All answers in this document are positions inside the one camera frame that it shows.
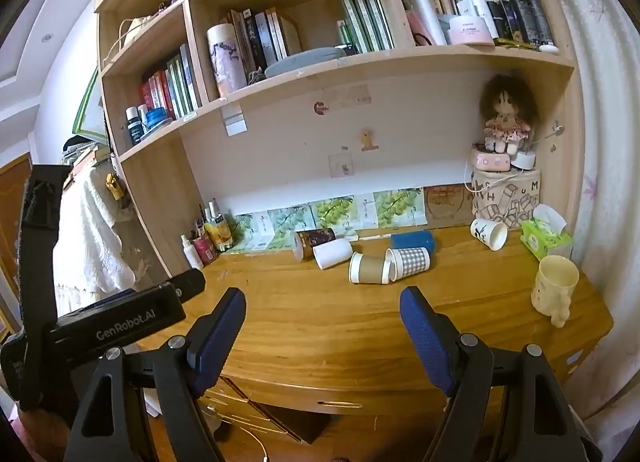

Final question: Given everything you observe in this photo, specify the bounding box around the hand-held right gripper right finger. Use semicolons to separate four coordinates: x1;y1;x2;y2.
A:
399;286;603;462

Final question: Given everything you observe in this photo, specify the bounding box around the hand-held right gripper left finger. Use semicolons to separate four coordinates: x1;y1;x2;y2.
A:
62;287;247;462

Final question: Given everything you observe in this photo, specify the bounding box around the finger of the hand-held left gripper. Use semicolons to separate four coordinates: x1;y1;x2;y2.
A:
174;269;207;301

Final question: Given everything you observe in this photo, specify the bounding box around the grey checked paper cup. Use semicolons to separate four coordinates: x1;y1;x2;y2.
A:
384;246;431;281

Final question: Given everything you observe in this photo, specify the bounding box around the tan brown paper cup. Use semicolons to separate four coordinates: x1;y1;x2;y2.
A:
348;251;394;285

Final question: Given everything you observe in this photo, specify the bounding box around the blue cup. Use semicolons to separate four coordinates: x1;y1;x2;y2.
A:
390;230;435;253

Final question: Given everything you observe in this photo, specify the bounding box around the white cup with black print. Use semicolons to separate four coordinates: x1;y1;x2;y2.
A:
469;218;509;251

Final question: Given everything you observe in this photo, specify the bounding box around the plain white paper cup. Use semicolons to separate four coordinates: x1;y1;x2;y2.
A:
313;239;354;271

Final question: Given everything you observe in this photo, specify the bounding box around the white lotion bottle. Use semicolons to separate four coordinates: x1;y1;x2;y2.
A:
180;235;201;271

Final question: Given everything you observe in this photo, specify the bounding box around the yellow jar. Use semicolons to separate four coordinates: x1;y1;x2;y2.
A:
204;219;235;253

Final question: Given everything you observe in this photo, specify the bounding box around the green grape print box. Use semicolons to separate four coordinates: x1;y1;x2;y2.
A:
372;188;426;229
309;195;359;233
267;204;316;239
231;211;277;251

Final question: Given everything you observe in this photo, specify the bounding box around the white lace garment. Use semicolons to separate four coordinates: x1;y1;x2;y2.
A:
54;166;152;303

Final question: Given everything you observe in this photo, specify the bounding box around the wooden desk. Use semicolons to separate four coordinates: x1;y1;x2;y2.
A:
134;226;616;445

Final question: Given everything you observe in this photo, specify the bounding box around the wooden bookshelf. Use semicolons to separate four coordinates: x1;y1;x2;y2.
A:
93;0;587;283

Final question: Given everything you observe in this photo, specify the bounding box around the dark patterned can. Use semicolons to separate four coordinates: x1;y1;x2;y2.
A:
293;227;336;261

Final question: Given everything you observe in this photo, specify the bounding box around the brown print box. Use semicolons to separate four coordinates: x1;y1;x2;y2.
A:
424;185;476;228

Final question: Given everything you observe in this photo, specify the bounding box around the cream ceramic mug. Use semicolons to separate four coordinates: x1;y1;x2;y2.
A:
530;255;580;328

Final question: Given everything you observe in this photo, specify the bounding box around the wooden door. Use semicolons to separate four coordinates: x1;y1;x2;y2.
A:
0;153;33;337

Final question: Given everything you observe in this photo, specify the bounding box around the green tissue box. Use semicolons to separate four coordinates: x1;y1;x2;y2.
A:
519;204;574;262

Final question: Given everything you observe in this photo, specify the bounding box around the dark glass bottle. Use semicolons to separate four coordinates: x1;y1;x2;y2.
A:
124;106;146;145

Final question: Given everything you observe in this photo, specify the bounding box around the blue cosmetic jar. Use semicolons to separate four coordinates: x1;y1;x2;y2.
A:
145;108;174;135

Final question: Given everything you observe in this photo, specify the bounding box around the grey white paper tag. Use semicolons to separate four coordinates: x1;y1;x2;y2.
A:
222;108;249;137

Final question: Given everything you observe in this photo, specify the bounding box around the beige patterned storage box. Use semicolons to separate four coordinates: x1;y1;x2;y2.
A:
471;168;542;231

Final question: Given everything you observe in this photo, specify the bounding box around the pink power strip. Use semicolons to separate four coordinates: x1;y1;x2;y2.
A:
468;146;514;174

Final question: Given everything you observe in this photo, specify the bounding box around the row of red green books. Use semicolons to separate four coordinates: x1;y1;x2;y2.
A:
140;44;202;121

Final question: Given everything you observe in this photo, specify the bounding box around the green framed picture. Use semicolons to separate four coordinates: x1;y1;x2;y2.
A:
74;66;107;139

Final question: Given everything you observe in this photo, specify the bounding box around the white pink cylinder box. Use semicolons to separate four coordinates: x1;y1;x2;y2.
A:
206;22;249;98

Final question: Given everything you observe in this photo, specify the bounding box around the curly-haired rag doll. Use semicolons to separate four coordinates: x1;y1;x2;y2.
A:
479;73;540;157

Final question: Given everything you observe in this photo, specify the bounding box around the grey fabric pouch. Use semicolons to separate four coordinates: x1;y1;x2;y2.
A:
263;46;349;79

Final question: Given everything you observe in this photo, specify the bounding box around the row of dark books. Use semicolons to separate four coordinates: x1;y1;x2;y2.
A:
229;6;302;78

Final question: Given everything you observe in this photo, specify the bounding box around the white paper bag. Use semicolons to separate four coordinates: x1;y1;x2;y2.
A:
104;16;152;63

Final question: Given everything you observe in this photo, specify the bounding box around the white curtain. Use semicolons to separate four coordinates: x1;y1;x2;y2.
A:
529;0;640;462

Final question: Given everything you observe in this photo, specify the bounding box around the pink white cream jar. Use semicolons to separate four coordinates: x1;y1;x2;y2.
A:
448;15;495;46

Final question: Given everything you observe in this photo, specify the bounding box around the white tube bottle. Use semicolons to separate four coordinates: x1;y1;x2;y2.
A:
463;0;501;39

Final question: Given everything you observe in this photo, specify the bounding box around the white floor cable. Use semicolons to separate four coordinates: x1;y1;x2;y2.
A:
239;426;272;462

